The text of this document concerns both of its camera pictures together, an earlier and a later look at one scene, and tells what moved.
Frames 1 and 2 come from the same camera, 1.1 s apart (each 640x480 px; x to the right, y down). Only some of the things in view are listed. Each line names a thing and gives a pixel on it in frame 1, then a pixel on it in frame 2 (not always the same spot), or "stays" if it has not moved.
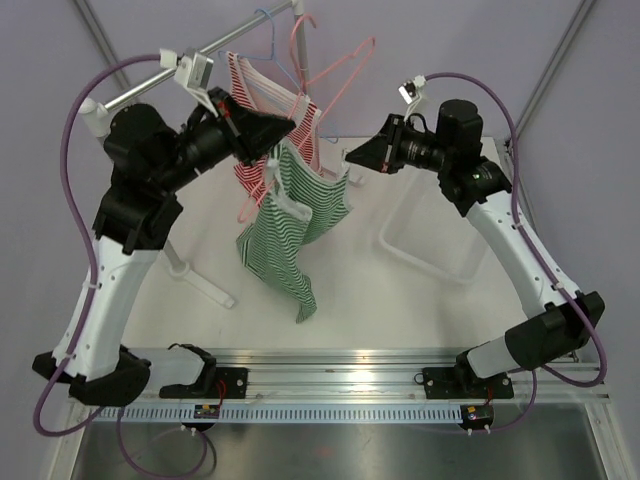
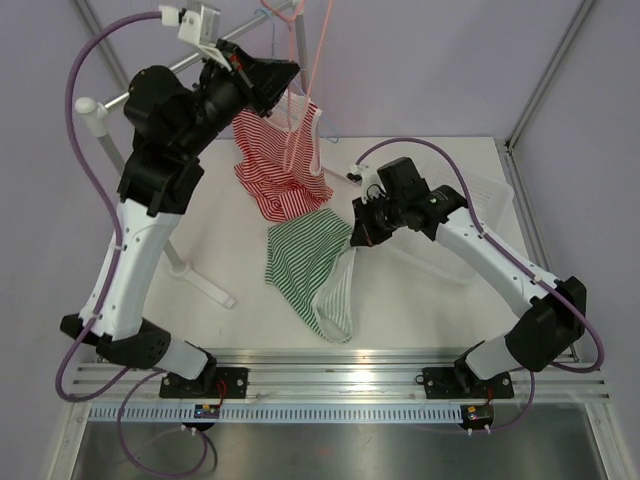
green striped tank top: (307, 200) to (311, 259)
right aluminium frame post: (553, 66) stays
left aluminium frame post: (105, 44) stays
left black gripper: (250, 135) to (262, 80)
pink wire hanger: (363, 53) to (294, 21)
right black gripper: (382, 153) to (365, 234)
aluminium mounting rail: (379, 376) stays
